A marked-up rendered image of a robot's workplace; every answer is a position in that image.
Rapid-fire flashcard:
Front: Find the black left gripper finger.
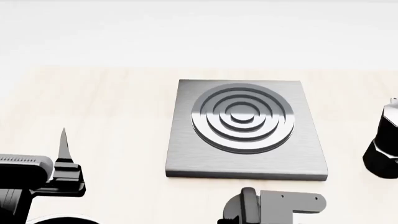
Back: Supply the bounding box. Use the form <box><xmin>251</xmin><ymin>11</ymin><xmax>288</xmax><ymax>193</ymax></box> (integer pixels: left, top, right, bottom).
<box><xmin>55</xmin><ymin>127</ymin><xmax>76</xmax><ymax>164</ymax></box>

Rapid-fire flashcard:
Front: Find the silver square stove plate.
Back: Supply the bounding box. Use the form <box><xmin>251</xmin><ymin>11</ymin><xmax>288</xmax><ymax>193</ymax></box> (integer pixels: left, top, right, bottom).
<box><xmin>164</xmin><ymin>78</ymin><xmax>330</xmax><ymax>181</ymax></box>

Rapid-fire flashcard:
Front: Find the black moka pot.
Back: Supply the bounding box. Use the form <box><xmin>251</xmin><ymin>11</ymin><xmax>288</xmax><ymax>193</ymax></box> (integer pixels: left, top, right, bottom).
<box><xmin>362</xmin><ymin>97</ymin><xmax>398</xmax><ymax>180</ymax></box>

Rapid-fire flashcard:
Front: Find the grey black wrist camera box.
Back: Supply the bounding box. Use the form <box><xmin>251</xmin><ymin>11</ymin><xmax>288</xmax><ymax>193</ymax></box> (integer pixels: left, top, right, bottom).
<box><xmin>0</xmin><ymin>153</ymin><xmax>55</xmax><ymax>185</ymax></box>

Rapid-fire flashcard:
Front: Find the grey metal mount bracket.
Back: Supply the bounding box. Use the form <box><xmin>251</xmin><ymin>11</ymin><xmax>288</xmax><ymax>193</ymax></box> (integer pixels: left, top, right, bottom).
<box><xmin>259</xmin><ymin>189</ymin><xmax>328</xmax><ymax>224</ymax></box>

